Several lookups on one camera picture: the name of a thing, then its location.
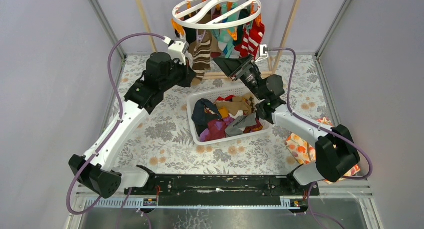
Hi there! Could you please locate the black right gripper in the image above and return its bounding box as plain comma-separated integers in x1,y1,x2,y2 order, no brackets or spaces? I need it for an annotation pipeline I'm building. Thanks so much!
213,54,266,101

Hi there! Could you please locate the brown white striped sock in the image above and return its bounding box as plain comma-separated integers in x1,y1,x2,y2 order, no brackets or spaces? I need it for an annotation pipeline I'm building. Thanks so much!
188,32,212,86

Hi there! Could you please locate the purple clothes peg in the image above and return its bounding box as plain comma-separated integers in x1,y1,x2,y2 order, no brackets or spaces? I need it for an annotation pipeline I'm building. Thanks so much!
196,30,206,45

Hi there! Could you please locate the orange clothes peg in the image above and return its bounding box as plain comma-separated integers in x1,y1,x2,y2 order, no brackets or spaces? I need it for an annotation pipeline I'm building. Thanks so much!
171,19,185,37

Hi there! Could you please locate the maroon sock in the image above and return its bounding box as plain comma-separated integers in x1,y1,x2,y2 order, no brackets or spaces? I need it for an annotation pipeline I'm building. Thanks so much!
199,116,235,143

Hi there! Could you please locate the white round clip hanger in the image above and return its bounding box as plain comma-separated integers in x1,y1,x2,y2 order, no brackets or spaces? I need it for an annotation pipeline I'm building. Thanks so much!
171,0,262,30

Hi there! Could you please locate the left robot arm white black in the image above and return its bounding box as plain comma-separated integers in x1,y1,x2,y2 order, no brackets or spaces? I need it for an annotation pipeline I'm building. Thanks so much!
68,52,196,199

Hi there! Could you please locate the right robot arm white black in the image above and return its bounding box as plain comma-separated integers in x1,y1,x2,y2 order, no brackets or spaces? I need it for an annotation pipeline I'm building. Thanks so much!
213,55,360,195

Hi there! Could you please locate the wooden hanger rack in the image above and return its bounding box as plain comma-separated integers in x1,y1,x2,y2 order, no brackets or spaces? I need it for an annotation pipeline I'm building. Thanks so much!
131,0,305,102

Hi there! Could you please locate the tan ribbed sock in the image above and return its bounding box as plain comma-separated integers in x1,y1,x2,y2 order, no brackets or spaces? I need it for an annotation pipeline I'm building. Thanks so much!
214,93,256,116

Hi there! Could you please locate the red white striped sock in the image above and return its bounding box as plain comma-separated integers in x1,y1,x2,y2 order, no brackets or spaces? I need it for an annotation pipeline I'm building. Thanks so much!
239,20,265,59

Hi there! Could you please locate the teal patterned sock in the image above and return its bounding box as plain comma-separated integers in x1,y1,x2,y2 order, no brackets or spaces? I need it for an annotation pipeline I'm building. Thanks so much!
212,2,238,58

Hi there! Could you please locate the navy blue sock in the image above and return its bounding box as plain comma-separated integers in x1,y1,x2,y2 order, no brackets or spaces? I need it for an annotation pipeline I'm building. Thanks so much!
191,98,222,136

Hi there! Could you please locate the mustard yellow sock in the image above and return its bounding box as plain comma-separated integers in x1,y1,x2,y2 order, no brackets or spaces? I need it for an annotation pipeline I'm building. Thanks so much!
218,107,230,119

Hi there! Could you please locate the brown ribbed sock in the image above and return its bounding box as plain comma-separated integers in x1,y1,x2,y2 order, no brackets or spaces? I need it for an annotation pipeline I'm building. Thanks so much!
201,12,223,59

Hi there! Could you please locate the dark green sock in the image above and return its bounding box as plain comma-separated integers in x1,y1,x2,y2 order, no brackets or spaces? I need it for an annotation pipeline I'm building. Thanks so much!
233,8,251,52

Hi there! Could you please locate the white plastic laundry basket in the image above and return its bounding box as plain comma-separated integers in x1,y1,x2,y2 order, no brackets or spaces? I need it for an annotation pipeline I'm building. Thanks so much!
187,86,272,146

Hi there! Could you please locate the grey sock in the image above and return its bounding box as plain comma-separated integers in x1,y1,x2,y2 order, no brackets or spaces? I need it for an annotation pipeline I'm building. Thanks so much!
225,112,257,137

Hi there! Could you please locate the floral table mat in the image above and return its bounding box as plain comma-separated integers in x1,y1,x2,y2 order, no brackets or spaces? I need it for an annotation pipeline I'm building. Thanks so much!
114,54,330,175

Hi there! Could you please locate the floral orange bag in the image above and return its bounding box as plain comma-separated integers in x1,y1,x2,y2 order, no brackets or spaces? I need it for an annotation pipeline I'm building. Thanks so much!
284,117,361,177

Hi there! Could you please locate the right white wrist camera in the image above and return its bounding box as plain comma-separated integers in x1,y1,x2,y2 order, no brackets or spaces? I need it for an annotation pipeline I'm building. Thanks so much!
255,44,269,63

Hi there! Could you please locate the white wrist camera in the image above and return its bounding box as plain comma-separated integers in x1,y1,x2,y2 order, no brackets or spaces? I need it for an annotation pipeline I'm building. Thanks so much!
162,36,189,66
255,44,269,63

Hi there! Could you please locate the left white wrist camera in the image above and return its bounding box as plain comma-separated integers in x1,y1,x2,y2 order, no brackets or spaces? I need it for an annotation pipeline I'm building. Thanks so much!
162,36,189,66

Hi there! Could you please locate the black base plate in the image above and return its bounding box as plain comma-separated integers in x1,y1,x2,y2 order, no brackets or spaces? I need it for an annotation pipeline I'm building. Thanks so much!
124,174,320,207

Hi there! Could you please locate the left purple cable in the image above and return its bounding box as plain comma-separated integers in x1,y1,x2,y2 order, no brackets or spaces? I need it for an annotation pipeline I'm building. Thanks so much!
66,32,170,216

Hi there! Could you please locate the purple cable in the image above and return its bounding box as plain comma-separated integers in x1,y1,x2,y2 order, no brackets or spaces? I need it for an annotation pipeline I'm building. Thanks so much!
268,47,374,181
66,32,170,216

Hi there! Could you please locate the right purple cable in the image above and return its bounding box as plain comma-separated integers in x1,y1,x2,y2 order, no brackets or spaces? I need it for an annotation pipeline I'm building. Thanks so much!
268,47,374,181

